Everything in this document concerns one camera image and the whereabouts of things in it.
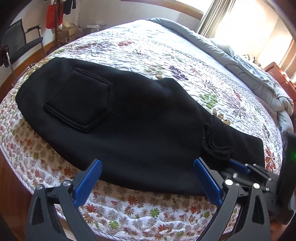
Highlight black pants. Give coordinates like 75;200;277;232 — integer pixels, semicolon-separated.
16;57;264;196

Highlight grey blue duvet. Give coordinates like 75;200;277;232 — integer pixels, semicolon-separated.
149;18;295;132

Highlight red wooden headboard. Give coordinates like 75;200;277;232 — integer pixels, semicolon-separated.
264;62;295;101

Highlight floral quilted bedspread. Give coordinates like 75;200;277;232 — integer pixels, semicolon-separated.
1;20;282;240

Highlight beige curtain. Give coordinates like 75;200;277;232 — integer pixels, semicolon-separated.
197;0;236;38

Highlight black office chair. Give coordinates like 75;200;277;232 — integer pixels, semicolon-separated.
1;19;47;82

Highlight cardboard box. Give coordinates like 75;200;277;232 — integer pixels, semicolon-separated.
58;19;78;44

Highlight red hanging bag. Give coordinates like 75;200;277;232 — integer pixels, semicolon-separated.
46;4;63;29

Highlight dark hanging clothes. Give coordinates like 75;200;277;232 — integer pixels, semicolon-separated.
63;0;76;15

